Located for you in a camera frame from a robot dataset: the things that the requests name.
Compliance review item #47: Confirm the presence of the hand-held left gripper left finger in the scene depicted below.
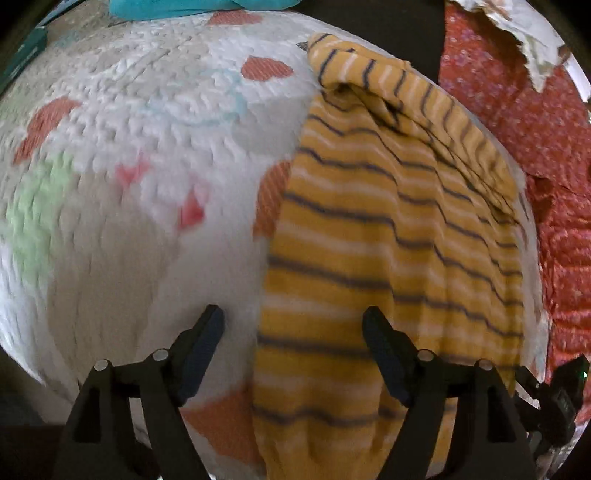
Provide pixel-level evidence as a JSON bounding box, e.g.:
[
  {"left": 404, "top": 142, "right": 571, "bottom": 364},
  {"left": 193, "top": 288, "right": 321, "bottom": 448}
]
[{"left": 52, "top": 304, "right": 225, "bottom": 480}]

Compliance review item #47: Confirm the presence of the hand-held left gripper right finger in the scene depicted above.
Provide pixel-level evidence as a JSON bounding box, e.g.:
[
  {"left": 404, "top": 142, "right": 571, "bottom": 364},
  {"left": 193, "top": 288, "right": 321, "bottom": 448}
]
[{"left": 362, "top": 306, "right": 539, "bottom": 480}]

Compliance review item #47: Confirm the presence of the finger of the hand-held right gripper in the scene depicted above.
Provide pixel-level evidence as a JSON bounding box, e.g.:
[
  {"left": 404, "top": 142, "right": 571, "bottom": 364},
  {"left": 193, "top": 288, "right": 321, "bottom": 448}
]
[{"left": 513, "top": 364, "right": 548, "bottom": 409}]

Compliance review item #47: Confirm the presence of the yellow striped small garment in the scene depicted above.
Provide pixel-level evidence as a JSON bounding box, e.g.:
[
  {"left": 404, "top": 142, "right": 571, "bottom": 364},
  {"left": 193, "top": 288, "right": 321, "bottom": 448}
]
[{"left": 252, "top": 32, "right": 527, "bottom": 480}]

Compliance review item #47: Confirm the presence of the white quilted heart-print blanket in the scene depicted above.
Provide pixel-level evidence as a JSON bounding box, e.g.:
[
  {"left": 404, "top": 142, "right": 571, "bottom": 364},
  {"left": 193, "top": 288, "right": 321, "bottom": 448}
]
[{"left": 0, "top": 10, "right": 550, "bottom": 476}]

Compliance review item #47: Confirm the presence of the red floral cloth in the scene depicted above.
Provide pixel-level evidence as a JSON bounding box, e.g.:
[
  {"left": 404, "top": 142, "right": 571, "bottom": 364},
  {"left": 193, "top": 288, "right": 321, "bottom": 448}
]
[{"left": 438, "top": 2, "right": 591, "bottom": 384}]

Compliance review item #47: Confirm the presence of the teal cloth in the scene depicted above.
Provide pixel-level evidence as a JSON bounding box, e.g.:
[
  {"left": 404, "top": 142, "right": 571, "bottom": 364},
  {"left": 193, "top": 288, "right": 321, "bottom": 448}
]
[{"left": 109, "top": 0, "right": 301, "bottom": 20}]

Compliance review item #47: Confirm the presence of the teal box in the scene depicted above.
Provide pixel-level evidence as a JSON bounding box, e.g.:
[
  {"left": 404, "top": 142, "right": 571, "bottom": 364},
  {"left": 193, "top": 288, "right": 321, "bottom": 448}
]
[{"left": 0, "top": 28, "right": 49, "bottom": 95}]

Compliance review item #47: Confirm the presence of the white floral cloth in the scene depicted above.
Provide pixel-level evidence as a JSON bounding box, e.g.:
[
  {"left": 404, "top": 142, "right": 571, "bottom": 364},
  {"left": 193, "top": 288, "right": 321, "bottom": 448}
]
[{"left": 455, "top": 0, "right": 571, "bottom": 92}]

